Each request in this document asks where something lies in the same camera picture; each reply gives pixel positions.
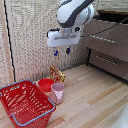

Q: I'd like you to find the beige woven screen panel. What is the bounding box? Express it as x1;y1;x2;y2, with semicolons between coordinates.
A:
0;0;88;88

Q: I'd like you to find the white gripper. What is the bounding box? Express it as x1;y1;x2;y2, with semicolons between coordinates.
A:
46;27;83;57

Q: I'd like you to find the silver drawer handle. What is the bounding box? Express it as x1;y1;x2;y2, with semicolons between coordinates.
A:
95;54;120;67
88;33;118;45

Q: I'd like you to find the yellow red cereal snack bar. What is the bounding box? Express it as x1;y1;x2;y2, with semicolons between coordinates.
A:
49;64;66;85

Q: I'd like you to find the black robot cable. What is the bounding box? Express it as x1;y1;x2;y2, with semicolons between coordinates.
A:
80;17;128;38

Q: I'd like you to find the dark brown drawer cabinet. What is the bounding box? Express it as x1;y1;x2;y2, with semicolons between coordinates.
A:
81;9;128;83

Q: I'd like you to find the red plastic bowl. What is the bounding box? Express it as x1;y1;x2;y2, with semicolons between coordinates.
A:
37;78;56;94

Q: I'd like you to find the pink plastic cup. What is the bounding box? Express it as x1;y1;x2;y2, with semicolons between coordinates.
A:
50;82;66;105

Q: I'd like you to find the red shopping basket blue rim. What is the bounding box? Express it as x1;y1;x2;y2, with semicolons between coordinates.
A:
0;79;57;128

